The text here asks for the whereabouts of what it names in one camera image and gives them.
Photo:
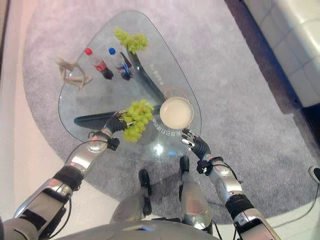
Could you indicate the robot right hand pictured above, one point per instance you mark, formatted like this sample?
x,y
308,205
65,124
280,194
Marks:
x,y
198,145

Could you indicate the green grape bunch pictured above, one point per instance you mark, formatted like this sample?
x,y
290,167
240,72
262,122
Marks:
x,y
138,117
131,40

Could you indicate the robot left leg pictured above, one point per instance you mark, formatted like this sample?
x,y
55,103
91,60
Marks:
x,y
140,200

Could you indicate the white leather sofa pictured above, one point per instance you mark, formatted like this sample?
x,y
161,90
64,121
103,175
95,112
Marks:
x,y
290,42

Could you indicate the person's shoe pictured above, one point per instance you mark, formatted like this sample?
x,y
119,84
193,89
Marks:
x,y
315,173

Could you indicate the robot right leg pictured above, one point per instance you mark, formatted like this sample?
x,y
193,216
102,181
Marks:
x,y
192,197

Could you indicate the grey round rug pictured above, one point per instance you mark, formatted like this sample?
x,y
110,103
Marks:
x,y
225,75

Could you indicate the cream round plate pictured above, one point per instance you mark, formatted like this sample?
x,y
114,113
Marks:
x,y
176,111

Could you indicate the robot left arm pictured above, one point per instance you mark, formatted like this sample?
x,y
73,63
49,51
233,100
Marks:
x,y
53,180

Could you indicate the glass coffee table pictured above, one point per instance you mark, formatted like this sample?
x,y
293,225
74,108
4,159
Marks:
x,y
105,95

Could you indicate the beige wooden mannequin figure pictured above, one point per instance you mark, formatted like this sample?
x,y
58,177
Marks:
x,y
73,72

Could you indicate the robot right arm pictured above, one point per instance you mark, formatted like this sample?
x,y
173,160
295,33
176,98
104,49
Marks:
x,y
236,195

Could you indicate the robot silver torso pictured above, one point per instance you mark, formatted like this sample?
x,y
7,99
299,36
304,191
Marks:
x,y
140,231

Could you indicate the red cap cola bottle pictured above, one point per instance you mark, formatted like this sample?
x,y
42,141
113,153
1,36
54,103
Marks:
x,y
98,63

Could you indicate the blue cap cola bottle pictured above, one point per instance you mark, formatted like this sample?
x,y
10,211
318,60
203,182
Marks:
x,y
121,63

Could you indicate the robot leg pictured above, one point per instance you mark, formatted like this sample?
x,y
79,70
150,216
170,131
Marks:
x,y
140,200
192,197

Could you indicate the black table leg base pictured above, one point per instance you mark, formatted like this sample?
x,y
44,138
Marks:
x,y
142,72

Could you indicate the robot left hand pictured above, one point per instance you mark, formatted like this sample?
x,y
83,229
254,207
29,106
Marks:
x,y
115,123

